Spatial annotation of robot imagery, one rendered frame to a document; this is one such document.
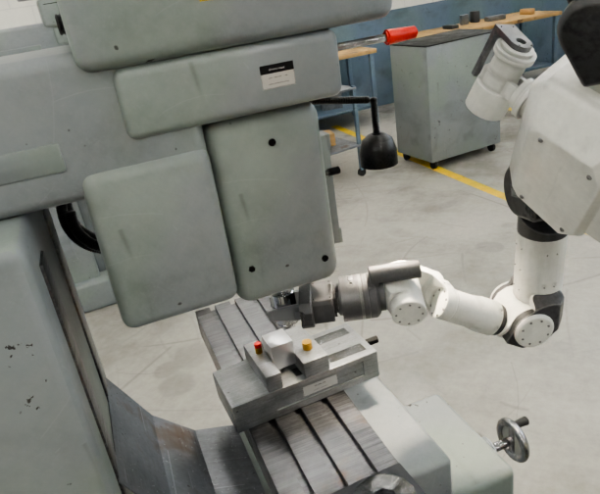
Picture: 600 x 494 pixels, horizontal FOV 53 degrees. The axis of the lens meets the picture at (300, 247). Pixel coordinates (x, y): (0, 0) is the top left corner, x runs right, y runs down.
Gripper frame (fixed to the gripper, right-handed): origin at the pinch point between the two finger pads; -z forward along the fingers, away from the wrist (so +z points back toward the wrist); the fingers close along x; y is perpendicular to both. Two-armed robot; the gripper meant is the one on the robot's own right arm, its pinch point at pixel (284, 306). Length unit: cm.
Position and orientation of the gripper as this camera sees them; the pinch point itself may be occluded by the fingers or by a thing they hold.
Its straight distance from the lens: 116.7
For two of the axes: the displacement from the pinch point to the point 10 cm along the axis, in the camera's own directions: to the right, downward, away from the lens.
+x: 0.0, 4.2, -9.1
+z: 9.9, -1.4, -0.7
